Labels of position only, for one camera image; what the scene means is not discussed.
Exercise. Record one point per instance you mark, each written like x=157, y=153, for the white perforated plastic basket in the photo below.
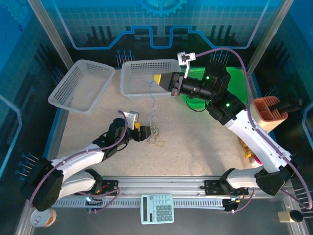
x=137, y=73
x=80, y=85

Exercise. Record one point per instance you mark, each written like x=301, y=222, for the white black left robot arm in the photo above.
x=78, y=156

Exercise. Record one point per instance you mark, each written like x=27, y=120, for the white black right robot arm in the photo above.
x=256, y=139

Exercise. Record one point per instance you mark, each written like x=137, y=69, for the green perforated plastic basket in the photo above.
x=238, y=83

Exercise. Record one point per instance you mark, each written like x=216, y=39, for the light blue calculator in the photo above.
x=157, y=209

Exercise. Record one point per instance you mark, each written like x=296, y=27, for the beige terracotta utensil holder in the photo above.
x=266, y=122

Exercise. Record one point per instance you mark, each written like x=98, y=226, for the yellow snack bag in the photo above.
x=247, y=150

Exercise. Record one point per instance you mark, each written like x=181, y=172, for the white cup with pink lid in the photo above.
x=256, y=162

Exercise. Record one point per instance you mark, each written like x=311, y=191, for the beige roll with black cap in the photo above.
x=283, y=216

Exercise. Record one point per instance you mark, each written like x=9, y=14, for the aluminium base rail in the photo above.
x=159, y=182

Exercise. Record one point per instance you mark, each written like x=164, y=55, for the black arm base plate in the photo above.
x=211, y=187
x=111, y=187

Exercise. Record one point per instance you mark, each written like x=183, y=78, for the aluminium frame post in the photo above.
x=267, y=34
x=50, y=31

